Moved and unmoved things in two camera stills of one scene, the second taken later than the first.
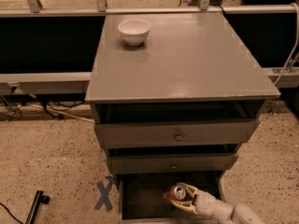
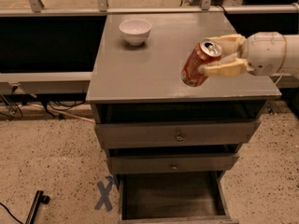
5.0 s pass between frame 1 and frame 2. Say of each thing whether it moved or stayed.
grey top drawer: stayed
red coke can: moved
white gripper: moved
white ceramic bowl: stayed
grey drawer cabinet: stayed
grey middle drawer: stayed
